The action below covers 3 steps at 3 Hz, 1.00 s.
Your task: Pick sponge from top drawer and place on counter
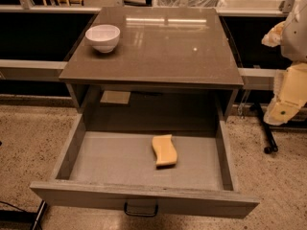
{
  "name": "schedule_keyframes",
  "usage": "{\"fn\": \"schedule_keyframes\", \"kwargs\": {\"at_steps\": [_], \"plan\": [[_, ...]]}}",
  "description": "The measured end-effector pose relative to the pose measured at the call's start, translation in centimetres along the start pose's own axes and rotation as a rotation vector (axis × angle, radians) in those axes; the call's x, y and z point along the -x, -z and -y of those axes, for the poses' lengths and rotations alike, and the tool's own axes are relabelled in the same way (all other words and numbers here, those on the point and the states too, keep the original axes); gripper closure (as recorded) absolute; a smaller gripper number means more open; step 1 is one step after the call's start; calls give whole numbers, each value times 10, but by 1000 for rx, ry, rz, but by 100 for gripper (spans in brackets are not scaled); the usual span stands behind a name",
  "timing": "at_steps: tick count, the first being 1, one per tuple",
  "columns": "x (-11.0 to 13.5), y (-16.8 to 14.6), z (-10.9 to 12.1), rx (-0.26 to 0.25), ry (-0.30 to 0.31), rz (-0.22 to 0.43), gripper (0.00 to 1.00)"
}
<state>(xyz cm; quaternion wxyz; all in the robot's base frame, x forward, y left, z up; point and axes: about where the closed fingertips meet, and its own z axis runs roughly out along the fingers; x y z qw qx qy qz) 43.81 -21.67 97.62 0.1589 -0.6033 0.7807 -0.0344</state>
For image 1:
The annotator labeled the white ceramic bowl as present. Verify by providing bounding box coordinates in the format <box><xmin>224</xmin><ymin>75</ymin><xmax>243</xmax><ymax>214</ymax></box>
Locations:
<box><xmin>85</xmin><ymin>25</ymin><xmax>121</xmax><ymax>53</ymax></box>

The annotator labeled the grey cabinet with counter top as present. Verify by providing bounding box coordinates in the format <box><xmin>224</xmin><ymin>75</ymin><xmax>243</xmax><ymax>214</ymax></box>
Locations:
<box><xmin>60</xmin><ymin>7</ymin><xmax>243</xmax><ymax>133</ymax></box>

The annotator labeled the black drawer handle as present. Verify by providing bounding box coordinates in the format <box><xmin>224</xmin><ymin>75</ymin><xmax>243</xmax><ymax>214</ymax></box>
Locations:
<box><xmin>123</xmin><ymin>202</ymin><xmax>159</xmax><ymax>218</ymax></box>

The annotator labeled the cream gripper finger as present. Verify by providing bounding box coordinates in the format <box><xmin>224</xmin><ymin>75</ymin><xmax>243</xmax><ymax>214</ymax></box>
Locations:
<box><xmin>261</xmin><ymin>21</ymin><xmax>285</xmax><ymax>47</ymax></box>

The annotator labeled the open grey top drawer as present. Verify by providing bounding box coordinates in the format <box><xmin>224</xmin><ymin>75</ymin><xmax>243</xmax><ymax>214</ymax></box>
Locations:
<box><xmin>31</xmin><ymin>115</ymin><xmax>260</xmax><ymax>219</ymax></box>

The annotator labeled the yellow sponge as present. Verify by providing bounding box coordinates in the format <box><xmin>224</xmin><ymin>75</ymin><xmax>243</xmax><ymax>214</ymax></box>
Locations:
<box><xmin>152</xmin><ymin>134</ymin><xmax>177</xmax><ymax>167</ymax></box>

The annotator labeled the black stand leg with wheels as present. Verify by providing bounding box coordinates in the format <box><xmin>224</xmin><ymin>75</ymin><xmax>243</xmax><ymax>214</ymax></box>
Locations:
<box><xmin>250</xmin><ymin>103</ymin><xmax>278</xmax><ymax>154</ymax></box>

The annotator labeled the grey metal railing frame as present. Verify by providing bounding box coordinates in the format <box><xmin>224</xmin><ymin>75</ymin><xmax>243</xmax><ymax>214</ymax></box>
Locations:
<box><xmin>0</xmin><ymin>0</ymin><xmax>300</xmax><ymax>81</ymax></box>

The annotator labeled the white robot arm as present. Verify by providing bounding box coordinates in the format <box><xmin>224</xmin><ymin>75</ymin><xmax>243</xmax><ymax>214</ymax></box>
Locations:
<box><xmin>261</xmin><ymin>0</ymin><xmax>307</xmax><ymax>126</ymax></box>

